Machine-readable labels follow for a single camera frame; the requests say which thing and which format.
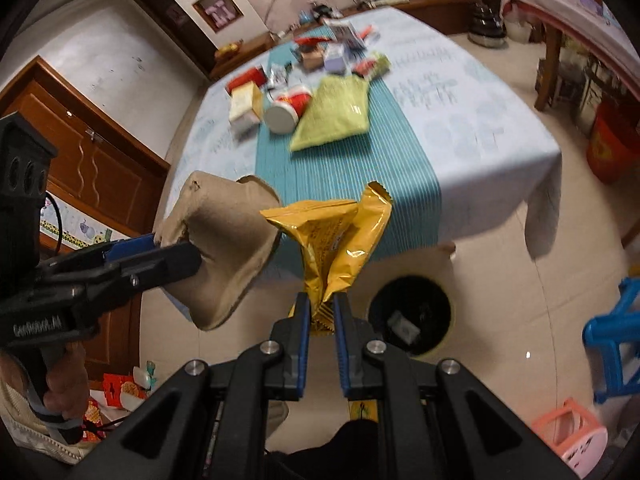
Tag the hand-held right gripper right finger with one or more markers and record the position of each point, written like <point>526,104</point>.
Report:
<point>342,355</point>

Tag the red snack packet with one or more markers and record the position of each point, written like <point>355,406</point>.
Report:
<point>306,42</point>

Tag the wooden table with pink cloth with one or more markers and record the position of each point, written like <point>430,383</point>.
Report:
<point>555,15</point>

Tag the dark printed packet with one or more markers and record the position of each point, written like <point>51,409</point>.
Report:
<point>345,34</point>

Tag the white power strip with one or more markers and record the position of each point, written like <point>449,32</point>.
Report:
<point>382,0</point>

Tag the white bucket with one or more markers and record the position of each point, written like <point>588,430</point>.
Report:
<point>516,25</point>

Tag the brown paper pulp tray piece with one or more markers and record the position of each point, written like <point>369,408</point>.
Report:
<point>225,240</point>

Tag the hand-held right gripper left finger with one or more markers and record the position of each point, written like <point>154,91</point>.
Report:
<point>302,350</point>

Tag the yellow-green packet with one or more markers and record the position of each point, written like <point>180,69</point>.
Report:
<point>380,66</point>

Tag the red and white paper cup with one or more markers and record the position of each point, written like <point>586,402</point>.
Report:
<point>285,112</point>

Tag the red bucket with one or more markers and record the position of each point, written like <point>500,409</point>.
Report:
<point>612,145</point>

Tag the wooden shelf cabinet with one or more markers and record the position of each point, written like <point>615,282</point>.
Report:
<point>200,5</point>

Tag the yellow snack wrapper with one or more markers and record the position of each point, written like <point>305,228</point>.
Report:
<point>330,245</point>

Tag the stack of black pots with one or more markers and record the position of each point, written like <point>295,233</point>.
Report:
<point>486,27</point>

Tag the teal ribbed table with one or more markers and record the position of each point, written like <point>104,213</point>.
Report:
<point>350,170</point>

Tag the cream carton box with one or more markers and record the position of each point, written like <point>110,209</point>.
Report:
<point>246,105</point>

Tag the round bin with black bag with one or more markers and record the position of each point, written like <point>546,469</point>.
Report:
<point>415,297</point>

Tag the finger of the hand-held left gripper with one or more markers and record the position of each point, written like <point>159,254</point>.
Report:
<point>130,247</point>
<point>160,262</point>

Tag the small red packet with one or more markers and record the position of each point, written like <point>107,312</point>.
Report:
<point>363,67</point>

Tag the silver foil packet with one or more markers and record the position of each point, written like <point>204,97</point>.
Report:
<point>277,76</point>

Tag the pink plastic stool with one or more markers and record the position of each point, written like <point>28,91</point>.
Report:
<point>570,435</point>

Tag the red gift packaging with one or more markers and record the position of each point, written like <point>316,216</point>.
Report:
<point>117,395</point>

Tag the small brown cardboard box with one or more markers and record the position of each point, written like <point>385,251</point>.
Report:
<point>312,60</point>

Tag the white paper scrap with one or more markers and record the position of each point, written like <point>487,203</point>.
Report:
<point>404,325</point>

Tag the lavender carton box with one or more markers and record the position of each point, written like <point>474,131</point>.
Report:
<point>335,59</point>

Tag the red box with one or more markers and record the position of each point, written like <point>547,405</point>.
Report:
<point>245,77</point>

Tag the person's left hand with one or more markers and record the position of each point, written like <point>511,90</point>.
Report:
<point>70,385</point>

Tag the low wooden cabinet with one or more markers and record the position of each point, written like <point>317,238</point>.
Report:
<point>440,10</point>

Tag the blue plastic stool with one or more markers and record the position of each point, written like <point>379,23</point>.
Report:
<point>607,330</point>

